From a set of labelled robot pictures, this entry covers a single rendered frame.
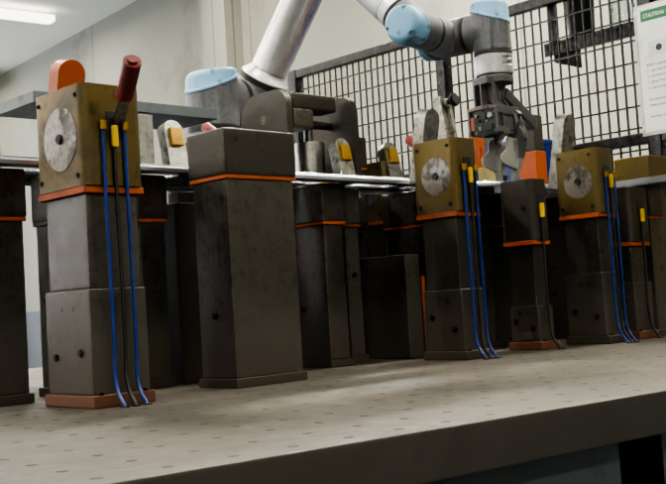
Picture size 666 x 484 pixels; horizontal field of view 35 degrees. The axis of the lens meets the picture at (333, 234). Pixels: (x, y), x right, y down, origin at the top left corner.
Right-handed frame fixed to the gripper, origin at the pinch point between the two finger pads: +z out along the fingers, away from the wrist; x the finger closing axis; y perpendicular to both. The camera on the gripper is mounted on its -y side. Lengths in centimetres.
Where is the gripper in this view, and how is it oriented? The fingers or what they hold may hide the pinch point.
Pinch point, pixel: (509, 179)
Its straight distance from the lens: 213.1
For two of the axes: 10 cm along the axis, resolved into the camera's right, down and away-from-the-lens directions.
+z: 0.7, 10.0, -0.5
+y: -7.2, 0.1, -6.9
